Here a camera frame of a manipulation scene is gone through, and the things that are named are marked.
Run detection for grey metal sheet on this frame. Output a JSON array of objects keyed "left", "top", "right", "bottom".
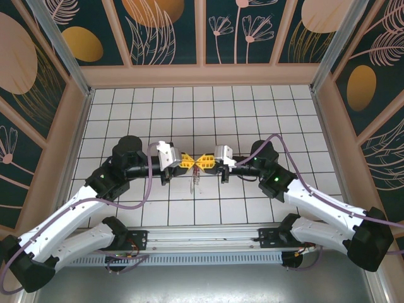
[{"left": 33, "top": 264, "right": 378, "bottom": 303}]

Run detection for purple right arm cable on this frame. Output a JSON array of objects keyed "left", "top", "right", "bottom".
[{"left": 234, "top": 134, "right": 404, "bottom": 255}]

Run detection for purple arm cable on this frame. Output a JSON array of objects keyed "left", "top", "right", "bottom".
[
  {"left": 0, "top": 141, "right": 163, "bottom": 295},
  {"left": 234, "top": 134, "right": 404, "bottom": 255}
]

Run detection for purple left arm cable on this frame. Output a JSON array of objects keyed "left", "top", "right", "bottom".
[{"left": 0, "top": 141, "right": 163, "bottom": 295}]

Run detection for aluminium side rail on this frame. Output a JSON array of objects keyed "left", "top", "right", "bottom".
[
  {"left": 311, "top": 90, "right": 394, "bottom": 303},
  {"left": 17, "top": 90, "right": 95, "bottom": 303}
]

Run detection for long aluminium base rail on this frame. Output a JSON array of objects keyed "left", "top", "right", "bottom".
[{"left": 126, "top": 229, "right": 283, "bottom": 252}]

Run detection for red black base wires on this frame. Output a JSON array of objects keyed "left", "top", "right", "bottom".
[
  {"left": 295, "top": 246, "right": 318, "bottom": 258},
  {"left": 126, "top": 241, "right": 141, "bottom": 258}
]

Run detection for slotted grey cable duct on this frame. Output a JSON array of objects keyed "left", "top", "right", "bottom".
[{"left": 68, "top": 252, "right": 283, "bottom": 267}]

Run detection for aluminium corner post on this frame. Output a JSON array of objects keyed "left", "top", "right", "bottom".
[
  {"left": 310, "top": 0, "right": 371, "bottom": 93},
  {"left": 26, "top": 0, "right": 94, "bottom": 96}
]

